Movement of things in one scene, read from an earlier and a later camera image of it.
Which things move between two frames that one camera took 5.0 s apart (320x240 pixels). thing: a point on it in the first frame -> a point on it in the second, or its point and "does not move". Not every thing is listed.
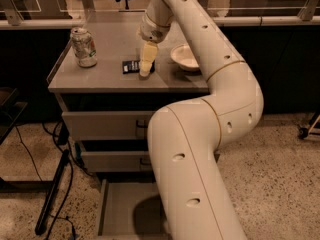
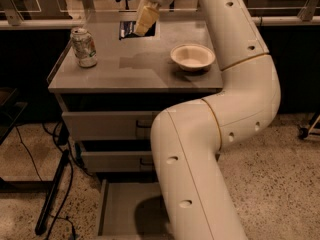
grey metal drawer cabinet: [108, 107] does not move
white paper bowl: [183, 56] does not move
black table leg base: [51, 187] does not move
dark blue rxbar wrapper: [133, 66] -> [127, 28]
